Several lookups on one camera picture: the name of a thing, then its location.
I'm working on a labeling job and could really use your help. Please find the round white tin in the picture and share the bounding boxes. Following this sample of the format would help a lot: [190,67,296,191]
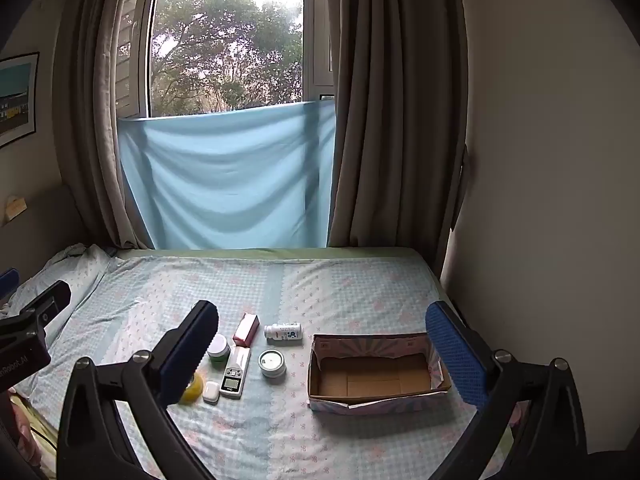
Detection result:
[258,349,289,386]

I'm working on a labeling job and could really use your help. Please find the green trees outside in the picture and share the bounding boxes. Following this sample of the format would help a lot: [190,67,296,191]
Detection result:
[149,0,305,117]

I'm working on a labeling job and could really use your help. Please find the framed wall poster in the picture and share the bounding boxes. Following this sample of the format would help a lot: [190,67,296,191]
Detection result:
[0,51,41,150]

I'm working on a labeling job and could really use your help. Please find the green jar white lid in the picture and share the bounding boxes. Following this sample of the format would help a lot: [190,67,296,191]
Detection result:
[206,332,231,370]

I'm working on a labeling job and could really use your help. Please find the white digital thermometer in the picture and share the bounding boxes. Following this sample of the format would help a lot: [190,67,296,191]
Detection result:
[220,346,252,400]

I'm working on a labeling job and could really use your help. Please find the white window frame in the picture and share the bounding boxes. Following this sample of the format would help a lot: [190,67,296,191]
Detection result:
[115,0,342,122]

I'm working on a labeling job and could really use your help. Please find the floral checked bedsheet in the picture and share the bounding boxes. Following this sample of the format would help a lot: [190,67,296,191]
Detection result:
[10,254,532,480]

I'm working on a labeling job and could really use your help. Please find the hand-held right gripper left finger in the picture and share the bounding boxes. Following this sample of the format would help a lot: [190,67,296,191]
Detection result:
[56,300,219,480]

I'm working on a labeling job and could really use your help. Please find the pale floral pillow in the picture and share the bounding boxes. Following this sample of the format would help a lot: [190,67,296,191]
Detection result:
[7,243,115,342]

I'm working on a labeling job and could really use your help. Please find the white plastic bottle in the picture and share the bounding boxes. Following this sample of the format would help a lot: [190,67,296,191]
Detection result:
[264,322,303,346]

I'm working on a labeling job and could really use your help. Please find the yellow round container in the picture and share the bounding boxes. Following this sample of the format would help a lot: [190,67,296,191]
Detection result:
[178,371,205,406]

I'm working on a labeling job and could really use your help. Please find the green mattress cover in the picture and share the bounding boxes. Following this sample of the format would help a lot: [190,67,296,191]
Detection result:
[114,246,452,303]

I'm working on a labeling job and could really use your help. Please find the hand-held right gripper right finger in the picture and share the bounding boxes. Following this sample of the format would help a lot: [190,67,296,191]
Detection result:
[424,301,589,480]

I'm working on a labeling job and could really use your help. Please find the pink paper-covered cardboard box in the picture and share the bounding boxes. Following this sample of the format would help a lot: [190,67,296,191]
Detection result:
[306,332,453,416]

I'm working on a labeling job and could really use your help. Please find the light blue hanging cloth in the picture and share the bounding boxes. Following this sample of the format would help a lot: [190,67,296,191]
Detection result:
[117,99,337,251]

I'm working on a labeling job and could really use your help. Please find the grey-brown curtain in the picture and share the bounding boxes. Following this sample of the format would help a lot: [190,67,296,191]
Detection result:
[327,0,469,282]
[52,0,167,252]

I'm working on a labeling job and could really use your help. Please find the pink carton box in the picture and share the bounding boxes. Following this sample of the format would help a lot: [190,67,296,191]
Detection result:
[232,312,261,348]

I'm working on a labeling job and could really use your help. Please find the yellow paper note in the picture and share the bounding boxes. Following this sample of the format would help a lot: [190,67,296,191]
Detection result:
[4,195,27,224]

